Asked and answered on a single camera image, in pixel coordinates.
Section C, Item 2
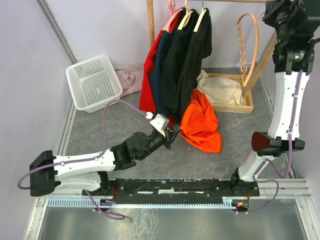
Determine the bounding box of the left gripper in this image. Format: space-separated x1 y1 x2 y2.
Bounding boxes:
138 125 183 161

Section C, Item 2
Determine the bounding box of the orange t shirt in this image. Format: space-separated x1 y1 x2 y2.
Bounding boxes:
180 89 223 153

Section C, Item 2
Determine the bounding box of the peach hanger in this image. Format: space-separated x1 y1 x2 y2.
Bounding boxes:
236 12 265 91

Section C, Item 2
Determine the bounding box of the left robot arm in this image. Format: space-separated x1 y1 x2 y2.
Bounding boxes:
29 126 181 197

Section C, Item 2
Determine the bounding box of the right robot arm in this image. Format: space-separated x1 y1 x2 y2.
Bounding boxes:
229 0 320 196

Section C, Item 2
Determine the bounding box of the red t shirt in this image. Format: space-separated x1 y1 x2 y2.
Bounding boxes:
139 9 186 113

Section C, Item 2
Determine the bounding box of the navy blue t shirt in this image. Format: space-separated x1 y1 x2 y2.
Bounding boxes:
149 31 173 118

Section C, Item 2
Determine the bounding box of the black t shirt left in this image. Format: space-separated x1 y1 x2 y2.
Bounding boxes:
160 10 199 121

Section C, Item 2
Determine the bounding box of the black t shirt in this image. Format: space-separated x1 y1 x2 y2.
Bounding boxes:
160 10 199 121
173 8 212 123

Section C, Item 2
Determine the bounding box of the cream hanger right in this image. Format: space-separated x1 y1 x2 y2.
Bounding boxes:
193 1 208 33

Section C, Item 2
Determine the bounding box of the cream hanger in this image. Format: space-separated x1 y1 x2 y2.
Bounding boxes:
177 0 194 30
193 1 208 33

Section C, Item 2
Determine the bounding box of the black t shirt right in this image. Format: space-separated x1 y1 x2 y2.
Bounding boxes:
173 8 212 123

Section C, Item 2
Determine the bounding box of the cream hanger left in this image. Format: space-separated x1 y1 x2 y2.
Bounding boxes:
177 0 194 30

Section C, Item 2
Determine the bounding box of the pink hanger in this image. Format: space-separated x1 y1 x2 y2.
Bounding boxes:
162 0 185 32

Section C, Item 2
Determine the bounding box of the beige cloth in rack base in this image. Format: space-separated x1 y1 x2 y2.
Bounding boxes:
196 70 243 106

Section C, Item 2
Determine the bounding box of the pink cloth on floor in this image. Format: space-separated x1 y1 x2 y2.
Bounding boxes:
116 64 144 97

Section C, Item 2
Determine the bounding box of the wooden clothes rack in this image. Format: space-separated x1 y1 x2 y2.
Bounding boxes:
146 0 277 114

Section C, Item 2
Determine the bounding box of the white plastic basket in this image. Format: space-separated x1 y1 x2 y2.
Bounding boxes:
65 55 123 113

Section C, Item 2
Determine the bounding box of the corner aluminium profile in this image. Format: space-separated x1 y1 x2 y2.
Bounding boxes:
35 0 78 64

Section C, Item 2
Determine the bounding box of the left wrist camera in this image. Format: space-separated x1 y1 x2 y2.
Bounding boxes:
145 112 169 135

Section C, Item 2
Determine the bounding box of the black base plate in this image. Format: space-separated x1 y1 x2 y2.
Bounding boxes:
90 178 260 204

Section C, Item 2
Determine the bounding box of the blue cable duct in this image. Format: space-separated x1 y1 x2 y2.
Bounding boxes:
47 197 236 210

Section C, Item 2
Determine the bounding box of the aluminium frame rail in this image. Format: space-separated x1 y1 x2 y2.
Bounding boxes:
25 103 320 240

